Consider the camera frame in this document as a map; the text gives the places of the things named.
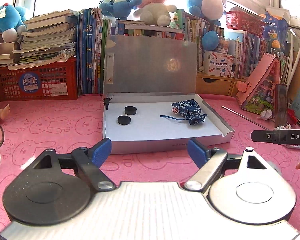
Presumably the black round puck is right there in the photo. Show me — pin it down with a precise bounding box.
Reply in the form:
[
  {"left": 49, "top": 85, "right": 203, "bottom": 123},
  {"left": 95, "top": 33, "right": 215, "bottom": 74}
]
[
  {"left": 124, "top": 106, "right": 137, "bottom": 115},
  {"left": 117, "top": 115, "right": 131, "bottom": 125}
]

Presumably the blue white floral pouch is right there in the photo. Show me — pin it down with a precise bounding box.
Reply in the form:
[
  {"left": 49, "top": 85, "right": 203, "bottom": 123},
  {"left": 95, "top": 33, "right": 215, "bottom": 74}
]
[{"left": 160, "top": 99, "right": 207, "bottom": 125}]

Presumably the metal straw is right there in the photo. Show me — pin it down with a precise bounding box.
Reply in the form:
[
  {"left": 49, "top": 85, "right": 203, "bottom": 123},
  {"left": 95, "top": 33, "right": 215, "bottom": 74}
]
[{"left": 221, "top": 106, "right": 269, "bottom": 131}]

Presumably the white paper origami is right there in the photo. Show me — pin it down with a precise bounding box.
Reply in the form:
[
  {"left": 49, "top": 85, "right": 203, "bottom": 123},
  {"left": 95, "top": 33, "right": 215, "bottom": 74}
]
[{"left": 259, "top": 109, "right": 273, "bottom": 121}]

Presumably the black phone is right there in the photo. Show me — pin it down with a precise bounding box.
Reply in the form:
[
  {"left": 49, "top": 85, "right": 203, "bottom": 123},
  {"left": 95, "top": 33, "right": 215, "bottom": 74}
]
[{"left": 274, "top": 84, "right": 288, "bottom": 127}]

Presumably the black binder clip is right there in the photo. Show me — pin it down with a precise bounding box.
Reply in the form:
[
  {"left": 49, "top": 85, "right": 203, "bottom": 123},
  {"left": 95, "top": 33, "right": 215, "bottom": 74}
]
[{"left": 103, "top": 95, "right": 113, "bottom": 110}]

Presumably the pink house-shaped toy case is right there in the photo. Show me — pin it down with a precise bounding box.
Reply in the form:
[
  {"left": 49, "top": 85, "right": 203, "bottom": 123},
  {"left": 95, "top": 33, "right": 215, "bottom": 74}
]
[{"left": 236, "top": 53, "right": 281, "bottom": 115}]

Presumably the silver open cardboard box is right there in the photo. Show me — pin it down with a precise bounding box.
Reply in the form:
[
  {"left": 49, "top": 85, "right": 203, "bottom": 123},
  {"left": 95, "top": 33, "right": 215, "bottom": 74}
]
[{"left": 102, "top": 36, "right": 235, "bottom": 154}]

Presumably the wooden drawer shelf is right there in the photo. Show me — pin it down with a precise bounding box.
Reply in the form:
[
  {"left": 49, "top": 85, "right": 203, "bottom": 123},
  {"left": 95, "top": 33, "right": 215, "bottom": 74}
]
[{"left": 196, "top": 72, "right": 245, "bottom": 97}]

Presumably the red plastic crate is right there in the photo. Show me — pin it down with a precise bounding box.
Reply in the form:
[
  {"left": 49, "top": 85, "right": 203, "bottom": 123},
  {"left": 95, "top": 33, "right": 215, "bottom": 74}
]
[{"left": 0, "top": 57, "right": 78, "bottom": 101}]

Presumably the row of colourful books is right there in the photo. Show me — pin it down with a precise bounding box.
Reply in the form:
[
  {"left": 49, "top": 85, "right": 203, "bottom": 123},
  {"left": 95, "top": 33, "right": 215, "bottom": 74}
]
[{"left": 110, "top": 9, "right": 268, "bottom": 79}]

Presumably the blue cardboard box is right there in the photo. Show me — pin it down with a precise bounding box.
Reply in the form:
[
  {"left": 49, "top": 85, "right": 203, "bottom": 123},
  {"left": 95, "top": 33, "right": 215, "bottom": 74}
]
[{"left": 261, "top": 7, "right": 290, "bottom": 52}]

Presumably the stack of books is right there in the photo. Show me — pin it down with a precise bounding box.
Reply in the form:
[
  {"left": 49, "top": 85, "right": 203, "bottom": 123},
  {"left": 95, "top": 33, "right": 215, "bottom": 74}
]
[{"left": 0, "top": 9, "right": 78, "bottom": 70}]

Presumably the row of blue books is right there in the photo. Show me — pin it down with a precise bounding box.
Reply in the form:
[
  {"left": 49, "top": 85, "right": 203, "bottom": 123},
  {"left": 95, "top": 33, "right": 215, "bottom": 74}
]
[{"left": 76, "top": 8, "right": 110, "bottom": 95}]

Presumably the red basket on books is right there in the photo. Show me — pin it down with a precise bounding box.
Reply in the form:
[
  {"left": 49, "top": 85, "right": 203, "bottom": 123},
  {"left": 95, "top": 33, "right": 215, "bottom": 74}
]
[{"left": 226, "top": 11, "right": 266, "bottom": 37}]

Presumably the blue plush elephant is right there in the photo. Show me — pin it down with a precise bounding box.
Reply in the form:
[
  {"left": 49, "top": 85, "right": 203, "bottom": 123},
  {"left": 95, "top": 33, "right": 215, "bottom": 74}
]
[{"left": 98, "top": 0, "right": 142, "bottom": 20}]

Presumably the white pink bunny plush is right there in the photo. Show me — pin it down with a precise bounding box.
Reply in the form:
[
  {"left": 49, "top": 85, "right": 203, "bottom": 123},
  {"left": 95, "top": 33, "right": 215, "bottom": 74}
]
[{"left": 133, "top": 0, "right": 177, "bottom": 27}]

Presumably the large blue white plush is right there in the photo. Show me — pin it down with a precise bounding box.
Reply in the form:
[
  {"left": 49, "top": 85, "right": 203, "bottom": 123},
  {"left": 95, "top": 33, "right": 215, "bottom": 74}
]
[{"left": 187, "top": 0, "right": 226, "bottom": 21}]

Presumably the blue plush toy left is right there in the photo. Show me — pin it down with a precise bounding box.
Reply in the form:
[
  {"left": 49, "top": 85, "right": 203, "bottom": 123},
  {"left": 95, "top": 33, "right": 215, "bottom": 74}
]
[{"left": 0, "top": 3, "right": 26, "bottom": 43}]

